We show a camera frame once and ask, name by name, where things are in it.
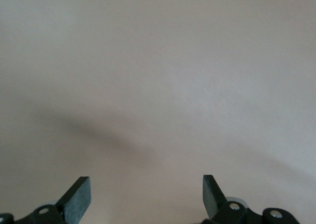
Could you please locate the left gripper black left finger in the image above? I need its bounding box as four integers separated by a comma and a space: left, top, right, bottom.
0, 176, 92, 224

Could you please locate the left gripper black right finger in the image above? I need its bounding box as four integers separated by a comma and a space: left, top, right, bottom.
202, 174, 299, 224

